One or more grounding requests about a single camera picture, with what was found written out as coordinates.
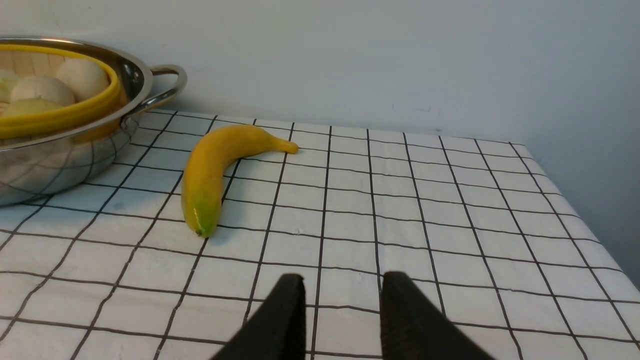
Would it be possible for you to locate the pale green dumpling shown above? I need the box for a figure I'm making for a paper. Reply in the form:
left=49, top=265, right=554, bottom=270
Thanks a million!
left=2, top=98, right=62, bottom=117

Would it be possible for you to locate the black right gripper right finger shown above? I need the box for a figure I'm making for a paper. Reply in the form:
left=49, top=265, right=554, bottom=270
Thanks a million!
left=380, top=271, right=493, bottom=360

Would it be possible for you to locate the yellow banana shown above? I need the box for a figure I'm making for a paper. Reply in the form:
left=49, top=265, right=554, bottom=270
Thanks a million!
left=180, top=124, right=299, bottom=239

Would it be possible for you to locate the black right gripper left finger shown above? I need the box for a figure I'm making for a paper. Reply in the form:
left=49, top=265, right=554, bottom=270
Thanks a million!
left=212, top=273, right=307, bottom=360

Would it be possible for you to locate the checkered white tablecloth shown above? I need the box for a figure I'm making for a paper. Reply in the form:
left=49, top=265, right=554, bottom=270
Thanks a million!
left=1, top=112, right=639, bottom=360

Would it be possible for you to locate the white dumpling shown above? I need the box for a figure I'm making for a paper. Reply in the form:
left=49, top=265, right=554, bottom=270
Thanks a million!
left=10, top=75, right=76, bottom=107
left=55, top=58, right=110, bottom=103

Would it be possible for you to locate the bamboo steamer basket yellow rim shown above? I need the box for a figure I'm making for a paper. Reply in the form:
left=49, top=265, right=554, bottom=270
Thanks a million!
left=1, top=43, right=122, bottom=140

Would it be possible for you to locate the stainless steel pot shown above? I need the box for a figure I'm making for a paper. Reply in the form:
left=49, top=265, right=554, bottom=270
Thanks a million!
left=0, top=36, right=188, bottom=206

